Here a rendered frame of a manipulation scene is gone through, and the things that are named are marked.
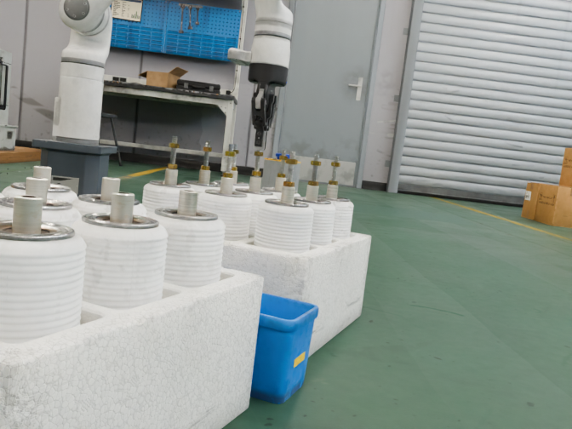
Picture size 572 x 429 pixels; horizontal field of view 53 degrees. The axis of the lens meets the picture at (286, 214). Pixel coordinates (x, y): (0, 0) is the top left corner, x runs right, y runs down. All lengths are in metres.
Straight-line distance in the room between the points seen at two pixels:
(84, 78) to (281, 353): 0.80
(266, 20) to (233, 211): 0.36
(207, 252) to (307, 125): 5.62
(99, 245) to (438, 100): 6.02
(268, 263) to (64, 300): 0.48
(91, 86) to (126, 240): 0.82
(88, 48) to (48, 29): 5.36
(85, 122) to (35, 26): 5.46
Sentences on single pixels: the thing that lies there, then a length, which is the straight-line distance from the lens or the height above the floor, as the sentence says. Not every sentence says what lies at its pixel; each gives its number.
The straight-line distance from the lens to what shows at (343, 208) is 1.17.
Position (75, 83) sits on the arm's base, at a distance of 1.35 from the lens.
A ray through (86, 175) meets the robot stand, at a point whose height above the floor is 0.23.
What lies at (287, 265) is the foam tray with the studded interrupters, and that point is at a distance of 0.91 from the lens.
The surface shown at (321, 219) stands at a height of 0.22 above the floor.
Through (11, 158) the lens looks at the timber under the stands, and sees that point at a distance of 4.64.
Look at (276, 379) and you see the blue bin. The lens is 0.81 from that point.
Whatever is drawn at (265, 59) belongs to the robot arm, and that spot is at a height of 0.50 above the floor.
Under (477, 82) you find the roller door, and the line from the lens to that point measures 6.63.
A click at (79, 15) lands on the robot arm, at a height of 0.57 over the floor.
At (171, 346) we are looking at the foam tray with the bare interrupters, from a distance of 0.59.
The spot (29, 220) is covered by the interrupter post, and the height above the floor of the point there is 0.26.
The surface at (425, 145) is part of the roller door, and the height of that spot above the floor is 0.53.
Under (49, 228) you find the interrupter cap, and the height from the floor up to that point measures 0.25.
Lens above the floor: 0.35
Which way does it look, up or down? 7 degrees down
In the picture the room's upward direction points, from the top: 7 degrees clockwise
